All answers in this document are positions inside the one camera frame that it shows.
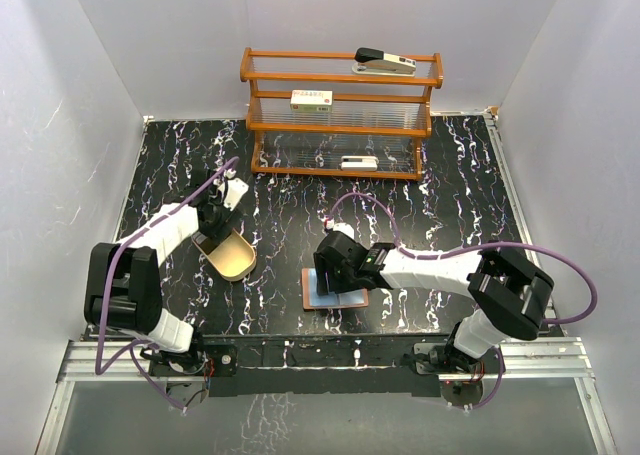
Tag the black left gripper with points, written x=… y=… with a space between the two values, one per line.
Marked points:
x=215 y=232

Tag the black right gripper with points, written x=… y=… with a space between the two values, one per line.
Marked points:
x=327 y=282

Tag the pink leather card holder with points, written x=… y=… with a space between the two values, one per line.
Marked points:
x=313 y=300

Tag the beige wooden tray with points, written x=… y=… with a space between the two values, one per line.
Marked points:
x=233 y=258

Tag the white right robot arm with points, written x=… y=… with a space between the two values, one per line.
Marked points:
x=511 y=293

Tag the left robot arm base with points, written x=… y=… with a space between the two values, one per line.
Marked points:
x=202 y=359

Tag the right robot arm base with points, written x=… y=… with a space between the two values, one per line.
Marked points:
x=435 y=359

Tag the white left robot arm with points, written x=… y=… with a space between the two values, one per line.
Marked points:
x=123 y=290

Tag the small white stapler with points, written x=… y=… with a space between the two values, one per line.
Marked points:
x=363 y=163

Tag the white staples box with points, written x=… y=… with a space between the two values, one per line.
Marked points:
x=311 y=101

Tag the orange wooden shelf rack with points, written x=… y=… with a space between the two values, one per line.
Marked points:
x=388 y=117

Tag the black and white stapler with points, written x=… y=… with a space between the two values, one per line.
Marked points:
x=369 y=61

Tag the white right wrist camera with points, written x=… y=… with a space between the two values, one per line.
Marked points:
x=330 y=225

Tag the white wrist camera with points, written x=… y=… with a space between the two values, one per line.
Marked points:
x=330 y=225
x=230 y=189

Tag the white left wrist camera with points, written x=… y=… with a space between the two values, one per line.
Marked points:
x=230 y=189

